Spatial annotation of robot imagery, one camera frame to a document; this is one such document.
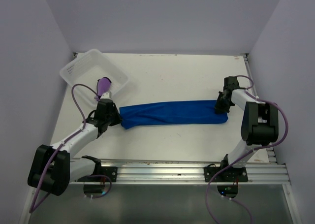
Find blue towel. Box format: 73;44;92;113
119;100;228;129

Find purple towel black trim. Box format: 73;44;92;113
94;77;112;101

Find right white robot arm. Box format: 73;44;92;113
215;76;279;181

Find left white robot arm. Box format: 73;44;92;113
27;99;122;196

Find white plastic basket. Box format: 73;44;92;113
60;49;130;96

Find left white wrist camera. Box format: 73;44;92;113
100;91;112;100

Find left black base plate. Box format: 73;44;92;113
98;166;118;182

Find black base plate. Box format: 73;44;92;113
98;166;118;182
203;165;249;183

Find right side aluminium rail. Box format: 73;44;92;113
242;53;278;163

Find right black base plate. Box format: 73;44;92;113
203;165;249;183

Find aluminium mounting rail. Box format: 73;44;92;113
68;160;291;185

